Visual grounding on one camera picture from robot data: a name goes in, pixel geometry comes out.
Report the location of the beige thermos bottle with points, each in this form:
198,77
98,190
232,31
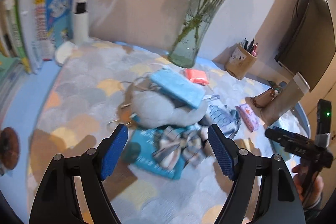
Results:
286,100

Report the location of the white book stack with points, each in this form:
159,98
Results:
18,29

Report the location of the grey white plush toy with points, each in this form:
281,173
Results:
150,109

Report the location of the blue white checkered scrunchie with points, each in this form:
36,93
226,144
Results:
176,143

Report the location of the person's right hand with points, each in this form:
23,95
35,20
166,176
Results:
314,194

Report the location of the blue cover study book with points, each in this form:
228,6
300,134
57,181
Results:
53,24

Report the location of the teal printed drawstring bag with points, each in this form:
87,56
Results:
139,149

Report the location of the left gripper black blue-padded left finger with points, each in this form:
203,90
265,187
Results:
56,199

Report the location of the glass flower vase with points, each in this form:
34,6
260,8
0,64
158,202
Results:
198,18

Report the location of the round brown wooden disc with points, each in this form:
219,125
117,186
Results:
10,149

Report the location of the brown leather pouch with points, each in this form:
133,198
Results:
265,98

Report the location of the cork pen holder cup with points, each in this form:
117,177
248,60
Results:
242,59

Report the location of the white desk lamp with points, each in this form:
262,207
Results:
80,33

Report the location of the wall-mounted black television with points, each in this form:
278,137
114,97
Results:
308,46

